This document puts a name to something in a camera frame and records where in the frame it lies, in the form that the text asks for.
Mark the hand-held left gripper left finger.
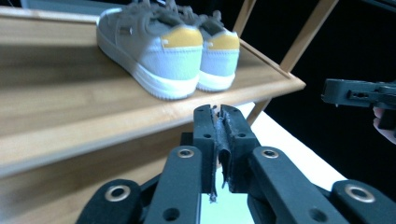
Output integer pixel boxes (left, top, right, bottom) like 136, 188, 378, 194
192, 104, 219, 203

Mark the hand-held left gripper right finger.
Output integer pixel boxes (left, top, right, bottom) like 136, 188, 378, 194
219, 104, 262, 194

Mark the beige sneaker with yellow heel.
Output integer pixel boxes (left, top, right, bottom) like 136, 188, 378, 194
95, 0, 205, 102
198, 9, 241, 93

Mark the wooden three-tier shoe rack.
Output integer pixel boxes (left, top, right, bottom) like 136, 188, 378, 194
0, 0, 340, 224

